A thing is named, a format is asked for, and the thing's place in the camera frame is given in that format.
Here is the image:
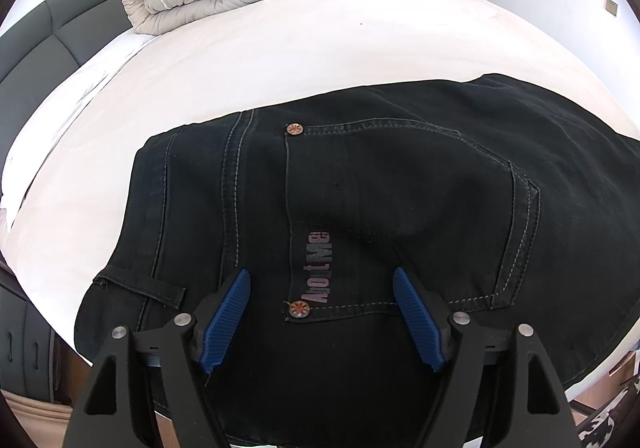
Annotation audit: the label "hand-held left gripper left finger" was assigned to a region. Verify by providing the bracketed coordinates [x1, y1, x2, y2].
[61, 269, 252, 448]

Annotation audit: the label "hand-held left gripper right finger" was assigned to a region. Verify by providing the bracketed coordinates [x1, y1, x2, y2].
[391, 267, 581, 448]

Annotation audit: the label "black denim pants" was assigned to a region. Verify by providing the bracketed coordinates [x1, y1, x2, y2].
[72, 72, 640, 446]

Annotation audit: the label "dark nightstand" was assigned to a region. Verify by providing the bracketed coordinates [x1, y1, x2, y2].
[0, 273, 56, 399]

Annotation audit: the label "black white patterned cloth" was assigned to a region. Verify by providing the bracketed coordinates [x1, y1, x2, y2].
[575, 378, 640, 448]

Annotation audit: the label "beige cloth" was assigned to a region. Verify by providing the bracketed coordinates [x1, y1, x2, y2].
[0, 390, 71, 448]

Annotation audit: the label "white pillow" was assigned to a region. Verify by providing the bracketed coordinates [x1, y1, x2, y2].
[0, 35, 156, 233]

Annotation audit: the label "bed with white sheet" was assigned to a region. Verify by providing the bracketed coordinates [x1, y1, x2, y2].
[0, 0, 640, 414]

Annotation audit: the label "grey padded headboard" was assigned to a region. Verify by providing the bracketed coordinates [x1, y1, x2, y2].
[0, 0, 141, 93]

